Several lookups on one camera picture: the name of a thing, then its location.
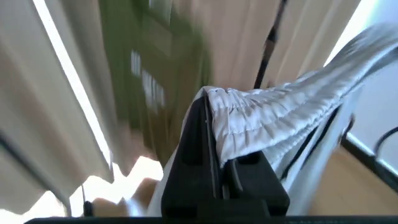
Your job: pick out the black clothes rack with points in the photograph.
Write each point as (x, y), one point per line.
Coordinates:
(270, 40)

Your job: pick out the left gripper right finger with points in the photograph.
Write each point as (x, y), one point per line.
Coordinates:
(258, 180)

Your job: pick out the green shirt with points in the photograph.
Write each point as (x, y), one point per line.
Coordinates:
(174, 77)

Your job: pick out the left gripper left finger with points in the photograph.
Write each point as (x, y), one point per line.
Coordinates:
(192, 174)

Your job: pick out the beige curtain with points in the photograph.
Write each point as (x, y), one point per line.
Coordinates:
(25, 109)

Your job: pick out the pale grey shorts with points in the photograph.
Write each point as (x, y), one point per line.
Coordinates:
(264, 118)

